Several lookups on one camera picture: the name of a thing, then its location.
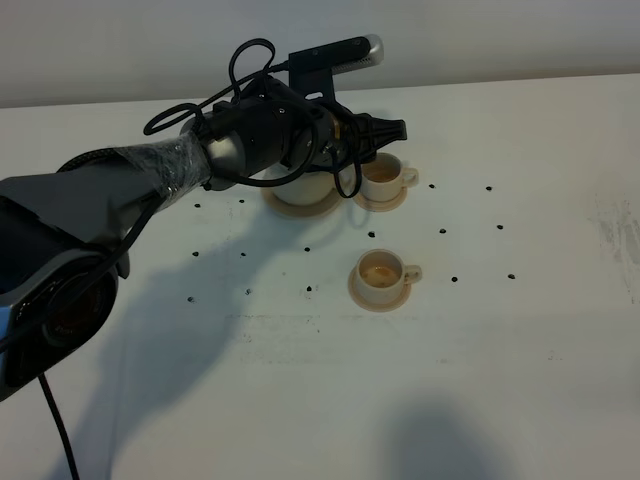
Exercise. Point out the beige far cup saucer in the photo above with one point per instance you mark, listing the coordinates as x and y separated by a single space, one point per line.
380 204

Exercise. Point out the beige ceramic teapot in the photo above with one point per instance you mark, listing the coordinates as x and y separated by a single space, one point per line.
308 189

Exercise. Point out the beige cup saucer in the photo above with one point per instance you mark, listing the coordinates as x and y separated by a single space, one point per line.
378 289
380 204

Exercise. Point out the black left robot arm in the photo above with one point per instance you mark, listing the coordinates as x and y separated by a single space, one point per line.
65 236

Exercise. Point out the beige near cup saucer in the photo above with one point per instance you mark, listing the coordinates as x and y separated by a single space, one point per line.
378 289

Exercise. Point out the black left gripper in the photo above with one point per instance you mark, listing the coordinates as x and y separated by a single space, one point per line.
341 138

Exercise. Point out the beige teapot saucer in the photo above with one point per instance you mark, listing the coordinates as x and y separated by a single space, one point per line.
324 207

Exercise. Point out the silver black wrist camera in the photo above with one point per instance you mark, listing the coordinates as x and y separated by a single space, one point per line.
311 71

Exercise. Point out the beige teacup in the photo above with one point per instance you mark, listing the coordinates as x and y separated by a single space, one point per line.
386 178
384 258

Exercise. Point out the beige far teacup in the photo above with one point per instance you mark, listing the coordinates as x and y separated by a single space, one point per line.
386 178

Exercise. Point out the beige near teacup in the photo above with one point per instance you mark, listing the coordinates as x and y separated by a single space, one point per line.
384 258

